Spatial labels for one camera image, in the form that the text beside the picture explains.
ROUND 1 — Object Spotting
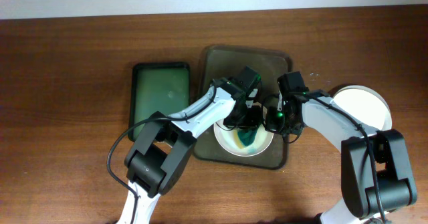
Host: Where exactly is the large brown serving tray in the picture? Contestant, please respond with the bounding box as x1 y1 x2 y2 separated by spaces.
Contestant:
193 45 293 170

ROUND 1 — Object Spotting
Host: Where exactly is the dark green water tray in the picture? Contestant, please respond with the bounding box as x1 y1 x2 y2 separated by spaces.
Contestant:
128 62 190 126

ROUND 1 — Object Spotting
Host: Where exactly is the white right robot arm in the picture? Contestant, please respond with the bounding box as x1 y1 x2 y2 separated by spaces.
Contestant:
265 90 417 223

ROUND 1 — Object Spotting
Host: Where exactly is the white plate pink rim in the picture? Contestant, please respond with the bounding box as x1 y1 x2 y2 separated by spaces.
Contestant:
213 120 274 157

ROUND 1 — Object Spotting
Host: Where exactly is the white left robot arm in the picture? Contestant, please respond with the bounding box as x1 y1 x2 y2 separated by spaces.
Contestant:
116 76 261 224

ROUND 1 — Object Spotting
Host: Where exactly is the green yellow sponge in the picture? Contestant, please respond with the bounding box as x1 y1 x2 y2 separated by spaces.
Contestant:
237 128 257 148

